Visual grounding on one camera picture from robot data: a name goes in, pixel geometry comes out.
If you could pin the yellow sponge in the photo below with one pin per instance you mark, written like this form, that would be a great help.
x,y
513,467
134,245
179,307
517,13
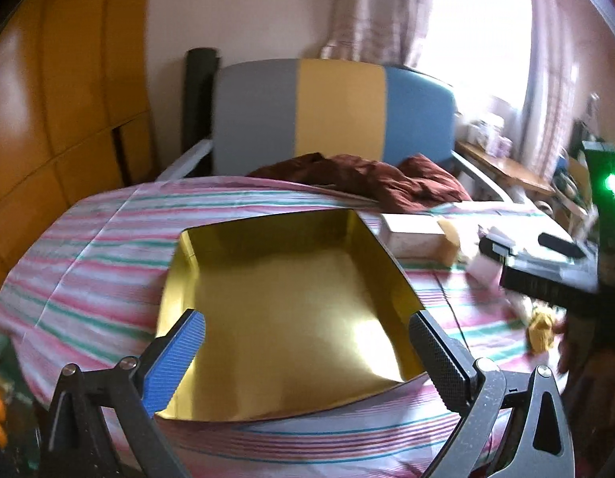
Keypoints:
x,y
449,241

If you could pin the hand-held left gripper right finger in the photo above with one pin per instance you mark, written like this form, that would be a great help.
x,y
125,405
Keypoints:
x,y
436,358

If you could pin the bright window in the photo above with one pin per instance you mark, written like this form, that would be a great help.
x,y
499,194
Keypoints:
x,y
479,30

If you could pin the gold tin box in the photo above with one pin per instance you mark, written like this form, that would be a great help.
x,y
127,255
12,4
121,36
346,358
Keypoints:
x,y
287,298

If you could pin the wooden wardrobe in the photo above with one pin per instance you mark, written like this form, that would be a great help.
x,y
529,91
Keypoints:
x,y
63,109

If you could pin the person's right hand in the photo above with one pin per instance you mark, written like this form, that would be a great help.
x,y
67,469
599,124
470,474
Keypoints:
x,y
568,348

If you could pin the wooden desk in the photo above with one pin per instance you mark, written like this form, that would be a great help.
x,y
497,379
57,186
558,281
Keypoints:
x,y
511,169

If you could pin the small purple carton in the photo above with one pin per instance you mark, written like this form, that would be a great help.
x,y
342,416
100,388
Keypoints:
x,y
501,147

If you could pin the white carton on desk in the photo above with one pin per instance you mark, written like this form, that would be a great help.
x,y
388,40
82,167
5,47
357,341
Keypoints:
x,y
484,129

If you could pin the brown crumpled cloth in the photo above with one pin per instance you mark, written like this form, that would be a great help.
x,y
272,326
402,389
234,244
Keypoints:
x,y
362,174

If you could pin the patterned curtain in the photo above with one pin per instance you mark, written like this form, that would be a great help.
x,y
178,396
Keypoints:
x,y
377,10
561,84

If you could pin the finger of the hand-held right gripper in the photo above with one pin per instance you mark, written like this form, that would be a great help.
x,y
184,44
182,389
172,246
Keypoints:
x,y
561,245
496,249

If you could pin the white soap bar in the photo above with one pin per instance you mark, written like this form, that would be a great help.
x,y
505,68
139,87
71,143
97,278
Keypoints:
x,y
484,270

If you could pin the white bed rail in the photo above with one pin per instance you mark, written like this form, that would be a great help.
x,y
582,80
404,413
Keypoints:
x,y
481,177
185,162

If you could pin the white cardboard box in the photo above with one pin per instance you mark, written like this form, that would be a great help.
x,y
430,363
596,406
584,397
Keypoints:
x,y
412,236

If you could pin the striped bed sheet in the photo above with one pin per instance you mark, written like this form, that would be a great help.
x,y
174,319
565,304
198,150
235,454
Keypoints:
x,y
88,259

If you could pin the yellow plush toy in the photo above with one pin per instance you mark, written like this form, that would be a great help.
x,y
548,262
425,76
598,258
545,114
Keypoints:
x,y
541,331

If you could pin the grey yellow blue headboard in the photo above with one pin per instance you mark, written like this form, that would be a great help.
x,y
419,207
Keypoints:
x,y
337,109

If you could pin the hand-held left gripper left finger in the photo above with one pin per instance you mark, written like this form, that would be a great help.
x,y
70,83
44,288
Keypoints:
x,y
174,358

